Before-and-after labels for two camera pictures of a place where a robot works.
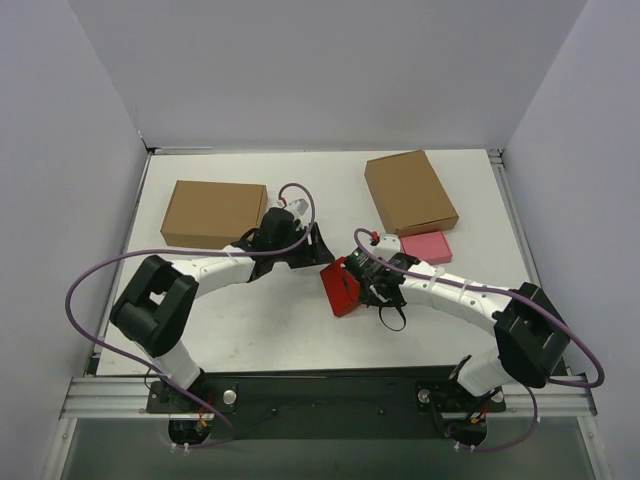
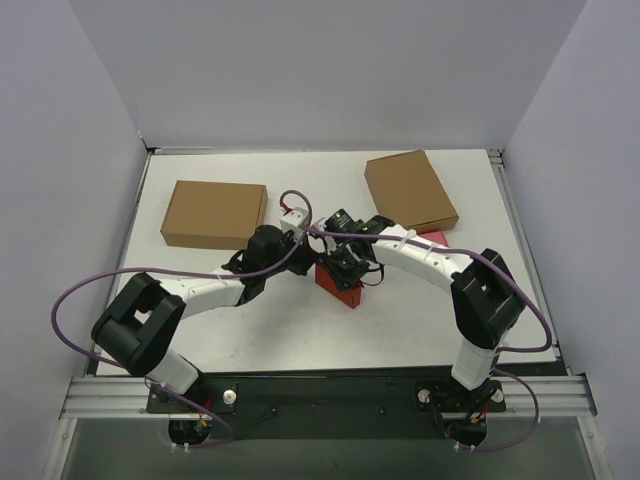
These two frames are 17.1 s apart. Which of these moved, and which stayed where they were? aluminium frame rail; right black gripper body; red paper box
Moved: right black gripper body; red paper box
Stayed: aluminium frame rail
